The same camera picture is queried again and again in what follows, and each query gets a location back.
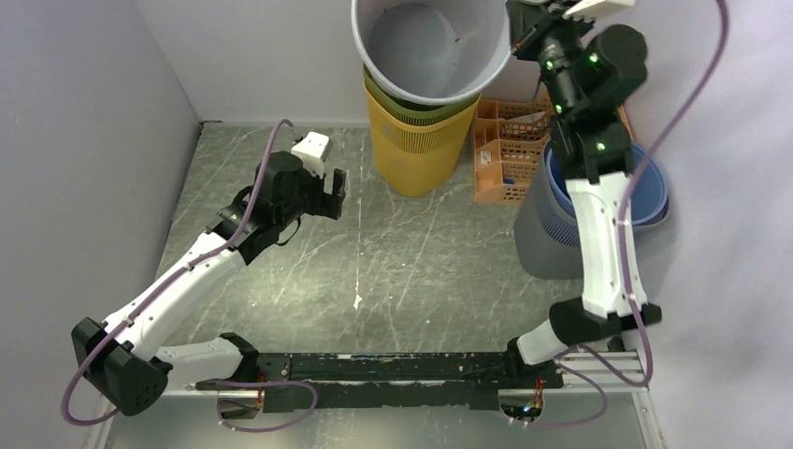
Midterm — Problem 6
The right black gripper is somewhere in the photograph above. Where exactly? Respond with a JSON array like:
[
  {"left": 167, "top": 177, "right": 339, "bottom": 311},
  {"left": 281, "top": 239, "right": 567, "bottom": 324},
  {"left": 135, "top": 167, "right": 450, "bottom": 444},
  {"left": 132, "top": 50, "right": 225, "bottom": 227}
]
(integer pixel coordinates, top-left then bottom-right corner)
[{"left": 509, "top": 0, "right": 602, "bottom": 122}]

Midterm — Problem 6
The light grey plastic bin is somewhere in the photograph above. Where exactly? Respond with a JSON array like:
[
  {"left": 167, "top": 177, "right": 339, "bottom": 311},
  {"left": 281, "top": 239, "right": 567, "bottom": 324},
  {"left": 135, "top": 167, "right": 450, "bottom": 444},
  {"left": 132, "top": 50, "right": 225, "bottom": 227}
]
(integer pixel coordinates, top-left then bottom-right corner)
[{"left": 350, "top": 0, "right": 511, "bottom": 106}]

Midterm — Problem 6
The olive green mesh bin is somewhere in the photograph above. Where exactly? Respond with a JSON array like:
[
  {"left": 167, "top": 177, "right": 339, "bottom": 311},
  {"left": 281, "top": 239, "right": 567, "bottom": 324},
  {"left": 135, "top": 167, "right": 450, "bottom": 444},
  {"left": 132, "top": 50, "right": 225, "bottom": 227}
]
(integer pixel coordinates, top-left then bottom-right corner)
[{"left": 363, "top": 66, "right": 480, "bottom": 126}]

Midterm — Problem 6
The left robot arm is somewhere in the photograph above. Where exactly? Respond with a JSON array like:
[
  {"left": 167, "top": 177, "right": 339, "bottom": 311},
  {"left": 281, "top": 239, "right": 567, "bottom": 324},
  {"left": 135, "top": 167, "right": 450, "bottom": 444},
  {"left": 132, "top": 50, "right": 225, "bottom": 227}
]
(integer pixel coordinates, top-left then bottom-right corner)
[{"left": 71, "top": 145, "right": 346, "bottom": 416}]

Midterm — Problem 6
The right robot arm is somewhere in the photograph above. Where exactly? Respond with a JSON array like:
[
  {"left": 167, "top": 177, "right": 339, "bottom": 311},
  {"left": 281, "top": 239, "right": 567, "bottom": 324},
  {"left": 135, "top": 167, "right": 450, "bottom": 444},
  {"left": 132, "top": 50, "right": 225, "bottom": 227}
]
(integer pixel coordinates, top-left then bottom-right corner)
[{"left": 504, "top": 1, "right": 662, "bottom": 387}]

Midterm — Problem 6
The yellow mesh bin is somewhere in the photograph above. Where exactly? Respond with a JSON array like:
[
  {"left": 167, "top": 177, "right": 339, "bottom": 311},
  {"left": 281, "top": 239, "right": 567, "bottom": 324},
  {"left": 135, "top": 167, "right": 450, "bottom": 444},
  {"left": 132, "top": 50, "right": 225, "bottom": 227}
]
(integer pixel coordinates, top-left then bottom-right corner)
[{"left": 366, "top": 93, "right": 480, "bottom": 196}]

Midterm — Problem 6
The orange mesh file organizer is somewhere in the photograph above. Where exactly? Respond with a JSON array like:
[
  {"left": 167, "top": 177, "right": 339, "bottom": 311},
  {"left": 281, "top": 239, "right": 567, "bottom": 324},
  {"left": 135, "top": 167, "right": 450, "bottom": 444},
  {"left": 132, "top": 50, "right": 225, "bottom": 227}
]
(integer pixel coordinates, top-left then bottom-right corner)
[{"left": 473, "top": 93, "right": 636, "bottom": 206}]

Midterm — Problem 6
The dark grey mesh bin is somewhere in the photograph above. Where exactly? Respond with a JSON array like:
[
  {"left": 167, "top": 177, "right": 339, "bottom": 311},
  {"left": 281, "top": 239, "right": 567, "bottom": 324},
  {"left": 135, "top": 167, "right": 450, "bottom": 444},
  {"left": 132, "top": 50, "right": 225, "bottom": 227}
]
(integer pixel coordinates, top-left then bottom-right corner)
[{"left": 513, "top": 157, "right": 670, "bottom": 280}]

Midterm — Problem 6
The blue plastic bin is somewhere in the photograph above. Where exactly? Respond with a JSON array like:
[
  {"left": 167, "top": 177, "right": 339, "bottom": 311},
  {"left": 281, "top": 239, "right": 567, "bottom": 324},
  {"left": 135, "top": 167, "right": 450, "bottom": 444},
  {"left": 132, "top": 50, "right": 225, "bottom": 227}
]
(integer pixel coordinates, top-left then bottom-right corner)
[{"left": 542, "top": 144, "right": 669, "bottom": 227}]

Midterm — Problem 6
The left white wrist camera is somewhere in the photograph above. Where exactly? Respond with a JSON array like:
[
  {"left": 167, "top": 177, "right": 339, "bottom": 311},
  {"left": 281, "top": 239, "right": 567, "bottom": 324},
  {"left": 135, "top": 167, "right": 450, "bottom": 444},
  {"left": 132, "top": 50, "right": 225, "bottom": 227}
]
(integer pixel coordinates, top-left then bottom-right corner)
[{"left": 290, "top": 131, "right": 332, "bottom": 179}]

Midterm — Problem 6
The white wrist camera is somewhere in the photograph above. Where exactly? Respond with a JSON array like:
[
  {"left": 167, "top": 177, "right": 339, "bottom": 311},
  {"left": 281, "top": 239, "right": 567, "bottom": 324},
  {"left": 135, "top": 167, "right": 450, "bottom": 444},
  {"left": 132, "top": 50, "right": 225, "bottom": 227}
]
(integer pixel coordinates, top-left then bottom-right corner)
[
  {"left": 290, "top": 131, "right": 332, "bottom": 179},
  {"left": 561, "top": 0, "right": 637, "bottom": 24}
]

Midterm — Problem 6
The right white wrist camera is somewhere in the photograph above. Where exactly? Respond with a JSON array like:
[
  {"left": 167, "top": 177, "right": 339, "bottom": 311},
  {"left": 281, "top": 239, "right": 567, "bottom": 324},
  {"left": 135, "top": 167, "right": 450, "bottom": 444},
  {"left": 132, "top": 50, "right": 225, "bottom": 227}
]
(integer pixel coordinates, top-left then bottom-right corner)
[{"left": 561, "top": 0, "right": 637, "bottom": 24}]

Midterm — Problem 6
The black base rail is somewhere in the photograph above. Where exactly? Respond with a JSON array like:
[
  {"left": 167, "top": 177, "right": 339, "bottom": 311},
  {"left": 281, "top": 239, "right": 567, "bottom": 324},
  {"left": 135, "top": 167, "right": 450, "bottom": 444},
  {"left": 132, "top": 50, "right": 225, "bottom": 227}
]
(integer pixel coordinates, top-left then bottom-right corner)
[{"left": 196, "top": 351, "right": 563, "bottom": 417}]

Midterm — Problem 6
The aluminium frame rail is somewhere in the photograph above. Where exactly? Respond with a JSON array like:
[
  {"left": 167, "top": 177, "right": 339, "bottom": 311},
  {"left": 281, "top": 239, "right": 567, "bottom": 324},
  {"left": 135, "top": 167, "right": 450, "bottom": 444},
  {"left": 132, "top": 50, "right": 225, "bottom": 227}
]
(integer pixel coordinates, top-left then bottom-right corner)
[{"left": 85, "top": 333, "right": 650, "bottom": 432}]

